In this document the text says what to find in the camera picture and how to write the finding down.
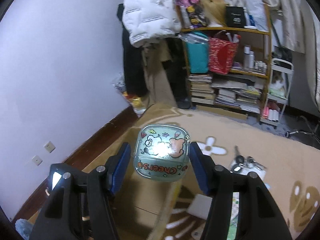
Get red patterned gift bag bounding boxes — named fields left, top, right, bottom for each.
left=208, top=30, right=241, bottom=75

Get black box on shelf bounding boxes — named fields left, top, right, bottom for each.
left=226, top=6, right=246, bottom=28

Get white bottles on shelf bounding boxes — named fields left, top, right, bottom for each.
left=243, top=45, right=267, bottom=75

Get beige trench coat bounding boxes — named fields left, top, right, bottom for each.
left=142, top=40, right=177, bottom=107

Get wooden bookshelf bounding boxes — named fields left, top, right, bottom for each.
left=179, top=0, right=272, bottom=118

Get wall socket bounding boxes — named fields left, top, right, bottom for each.
left=44, top=141, right=56, bottom=153
left=32, top=155, right=43, bottom=166

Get brown cardboard box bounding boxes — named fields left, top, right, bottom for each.
left=82, top=126, right=201, bottom=240

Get white square pad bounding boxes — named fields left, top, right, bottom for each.
left=187, top=194, right=213, bottom=220

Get white metal cart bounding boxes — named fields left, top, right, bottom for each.
left=260, top=59, right=294, bottom=128

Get stack of books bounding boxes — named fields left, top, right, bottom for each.
left=210, top=79, right=262, bottom=114
left=188, top=73, right=216, bottom=106

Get black hanging coat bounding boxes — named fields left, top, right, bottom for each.
left=117, top=4, right=148, bottom=98

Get stack of books right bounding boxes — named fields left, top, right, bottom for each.
left=210, top=79, right=262, bottom=114

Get stack of books left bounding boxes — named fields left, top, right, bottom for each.
left=188, top=73, right=216, bottom=106

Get snack plastic bag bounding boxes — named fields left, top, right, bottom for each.
left=112, top=73, right=146, bottom=117

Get white puffer jacket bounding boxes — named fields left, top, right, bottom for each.
left=122, top=0, right=182, bottom=48

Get beige brown patterned rug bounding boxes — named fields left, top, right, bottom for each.
left=27, top=102, right=320, bottom=240

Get white box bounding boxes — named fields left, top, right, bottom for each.
left=230, top=165, right=266, bottom=194

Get teal bag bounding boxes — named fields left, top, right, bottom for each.
left=186, top=32, right=209, bottom=74

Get green cartoon earbud case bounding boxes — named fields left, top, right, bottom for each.
left=133, top=124, right=190, bottom=182

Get black key bunch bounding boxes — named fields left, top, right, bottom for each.
left=230, top=145, right=267, bottom=174

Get lower wall socket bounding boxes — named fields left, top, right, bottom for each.
left=32, top=155, right=43, bottom=166

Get upper wall socket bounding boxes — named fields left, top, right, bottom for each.
left=44, top=141, right=56, bottom=153

